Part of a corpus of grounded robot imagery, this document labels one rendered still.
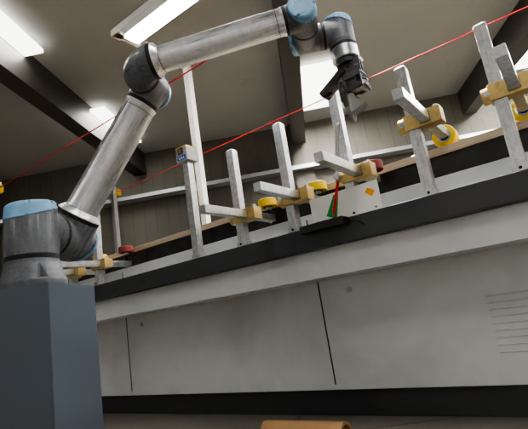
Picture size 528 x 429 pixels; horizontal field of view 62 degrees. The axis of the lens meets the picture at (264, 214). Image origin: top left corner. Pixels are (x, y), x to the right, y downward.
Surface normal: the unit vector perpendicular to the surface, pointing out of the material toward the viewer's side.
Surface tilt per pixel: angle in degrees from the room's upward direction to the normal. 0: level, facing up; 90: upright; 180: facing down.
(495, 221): 90
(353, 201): 90
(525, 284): 90
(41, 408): 90
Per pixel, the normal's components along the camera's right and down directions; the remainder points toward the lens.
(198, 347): -0.59, -0.08
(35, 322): -0.12, -0.20
